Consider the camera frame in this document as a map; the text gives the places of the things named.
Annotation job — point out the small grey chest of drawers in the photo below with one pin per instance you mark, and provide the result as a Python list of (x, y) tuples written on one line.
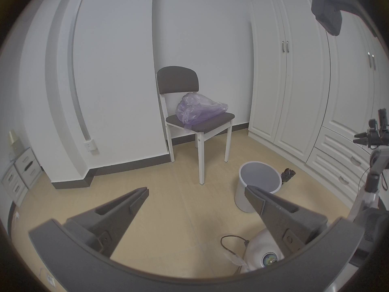
[(24, 169)]

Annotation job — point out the white trash bin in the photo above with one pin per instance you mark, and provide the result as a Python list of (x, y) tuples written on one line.
[(243, 196)]

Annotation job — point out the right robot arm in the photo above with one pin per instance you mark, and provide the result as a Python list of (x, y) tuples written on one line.
[(372, 181)]

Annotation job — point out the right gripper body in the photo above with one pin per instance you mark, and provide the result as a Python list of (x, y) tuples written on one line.
[(373, 138)]

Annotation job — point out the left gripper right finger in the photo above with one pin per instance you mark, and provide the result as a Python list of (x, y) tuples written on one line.
[(282, 220)]

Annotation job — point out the dark wrapper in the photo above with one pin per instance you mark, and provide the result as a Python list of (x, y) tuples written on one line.
[(288, 175)]

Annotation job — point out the white wall socket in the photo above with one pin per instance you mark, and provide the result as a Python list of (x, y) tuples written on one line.
[(90, 146)]

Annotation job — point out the white wardrobe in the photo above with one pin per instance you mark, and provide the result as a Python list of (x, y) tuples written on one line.
[(297, 87)]

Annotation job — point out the white chair grey seat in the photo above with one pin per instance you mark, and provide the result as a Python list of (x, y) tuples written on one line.
[(179, 79)]

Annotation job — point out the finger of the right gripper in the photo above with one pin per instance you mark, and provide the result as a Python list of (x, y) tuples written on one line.
[(362, 142), (363, 135)]

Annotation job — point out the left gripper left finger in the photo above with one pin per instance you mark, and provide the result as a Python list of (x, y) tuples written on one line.
[(115, 214)]

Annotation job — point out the purple plastic bag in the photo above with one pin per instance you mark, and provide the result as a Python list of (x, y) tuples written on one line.
[(197, 109)]

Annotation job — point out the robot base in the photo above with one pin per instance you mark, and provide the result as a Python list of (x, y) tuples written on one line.
[(261, 248)]

